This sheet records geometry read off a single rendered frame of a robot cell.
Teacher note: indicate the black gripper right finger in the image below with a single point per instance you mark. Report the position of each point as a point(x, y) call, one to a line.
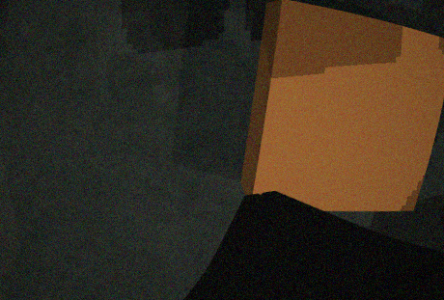
point(325, 257)

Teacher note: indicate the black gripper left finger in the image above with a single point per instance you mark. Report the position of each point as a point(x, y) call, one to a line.
point(247, 264)

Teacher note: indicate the orange rectangular block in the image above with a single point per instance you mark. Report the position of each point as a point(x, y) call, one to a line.
point(345, 109)

